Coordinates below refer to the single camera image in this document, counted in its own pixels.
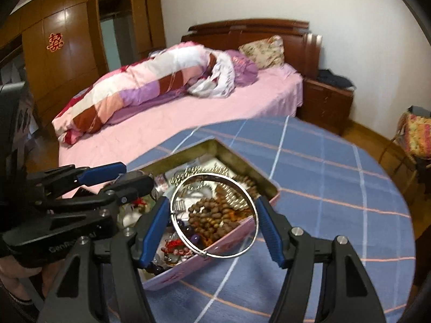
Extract person's left hand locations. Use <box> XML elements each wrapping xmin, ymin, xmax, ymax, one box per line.
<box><xmin>0</xmin><ymin>257</ymin><xmax>44</xmax><ymax>313</ymax></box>

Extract wooden headboard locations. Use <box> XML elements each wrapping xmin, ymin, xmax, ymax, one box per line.
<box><xmin>180</xmin><ymin>18</ymin><xmax>323</xmax><ymax>79</ymax></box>

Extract wooden chair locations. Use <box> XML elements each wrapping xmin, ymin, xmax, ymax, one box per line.
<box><xmin>379</xmin><ymin>106</ymin><xmax>431</xmax><ymax>206</ymax></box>

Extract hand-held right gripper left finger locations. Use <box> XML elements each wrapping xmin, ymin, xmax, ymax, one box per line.
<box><xmin>37</xmin><ymin>196</ymin><xmax>171</xmax><ymax>323</ymax></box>

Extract wooden wardrobe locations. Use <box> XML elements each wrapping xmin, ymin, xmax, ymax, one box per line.
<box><xmin>0</xmin><ymin>0</ymin><xmax>167</xmax><ymax>125</ymax></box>

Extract wooden nightstand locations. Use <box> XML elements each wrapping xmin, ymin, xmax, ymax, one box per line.
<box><xmin>299</xmin><ymin>76</ymin><xmax>354</xmax><ymax>136</ymax></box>

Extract dark folded clothes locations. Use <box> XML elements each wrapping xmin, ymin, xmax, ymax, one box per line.
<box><xmin>317</xmin><ymin>69</ymin><xmax>356</xmax><ymax>91</ymax></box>

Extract bed with pink sheet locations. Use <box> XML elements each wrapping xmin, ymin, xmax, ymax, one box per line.
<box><xmin>57</xmin><ymin>63</ymin><xmax>304</xmax><ymax>189</ymax></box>

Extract purple blanket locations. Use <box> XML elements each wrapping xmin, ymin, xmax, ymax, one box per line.
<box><xmin>225</xmin><ymin>50</ymin><xmax>260</xmax><ymax>85</ymax></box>

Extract silver bead necklace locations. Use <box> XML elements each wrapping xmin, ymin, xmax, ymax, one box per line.
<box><xmin>168</xmin><ymin>166</ymin><xmax>231</xmax><ymax>191</ymax></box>

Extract silver bangle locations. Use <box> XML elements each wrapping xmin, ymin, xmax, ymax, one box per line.
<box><xmin>169</xmin><ymin>172</ymin><xmax>260</xmax><ymax>259</ymax></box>

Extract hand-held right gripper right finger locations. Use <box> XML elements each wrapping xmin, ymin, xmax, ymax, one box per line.
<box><xmin>256</xmin><ymin>196</ymin><xmax>388</xmax><ymax>323</ymax></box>

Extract floral patchwork cushion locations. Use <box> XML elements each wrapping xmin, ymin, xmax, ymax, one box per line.
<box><xmin>401</xmin><ymin>111</ymin><xmax>431</xmax><ymax>159</ymax></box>

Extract metal tin box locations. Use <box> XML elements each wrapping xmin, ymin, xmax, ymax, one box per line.
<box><xmin>135</xmin><ymin>138</ymin><xmax>280</xmax><ymax>292</ymax></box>

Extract purple bead bracelet red knot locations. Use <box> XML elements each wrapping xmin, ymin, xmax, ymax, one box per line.
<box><xmin>175</xmin><ymin>220</ymin><xmax>206</xmax><ymax>248</ymax></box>

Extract pink striped quilt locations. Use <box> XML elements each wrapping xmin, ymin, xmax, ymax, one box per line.
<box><xmin>52</xmin><ymin>42</ymin><xmax>236</xmax><ymax>146</ymax></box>

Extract blue checked cloth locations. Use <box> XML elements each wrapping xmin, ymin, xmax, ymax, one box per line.
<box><xmin>126</xmin><ymin>116</ymin><xmax>416</xmax><ymax>323</ymax></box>

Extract wooden bead necklace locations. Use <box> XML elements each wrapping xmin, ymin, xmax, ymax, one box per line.
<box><xmin>187</xmin><ymin>174</ymin><xmax>260</xmax><ymax>243</ymax></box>

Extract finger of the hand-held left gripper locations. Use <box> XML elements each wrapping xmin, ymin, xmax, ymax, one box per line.
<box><xmin>27</xmin><ymin>162</ymin><xmax>127</xmax><ymax>193</ymax></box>
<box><xmin>47</xmin><ymin>171</ymin><xmax>155</xmax><ymax>216</ymax></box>

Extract red paper-cut decoration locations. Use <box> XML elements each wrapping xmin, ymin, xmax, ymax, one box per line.
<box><xmin>46</xmin><ymin>33</ymin><xmax>62</xmax><ymax>53</ymax></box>

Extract floral pillow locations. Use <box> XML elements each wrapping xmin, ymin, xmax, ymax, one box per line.
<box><xmin>238</xmin><ymin>35</ymin><xmax>286</xmax><ymax>69</ymax></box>

